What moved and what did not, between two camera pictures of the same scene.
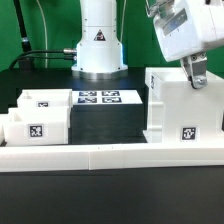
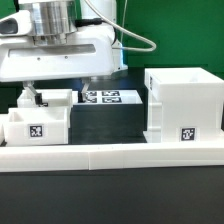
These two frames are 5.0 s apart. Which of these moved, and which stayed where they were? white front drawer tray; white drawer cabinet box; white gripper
Moved: white gripper
Stayed: white drawer cabinet box; white front drawer tray
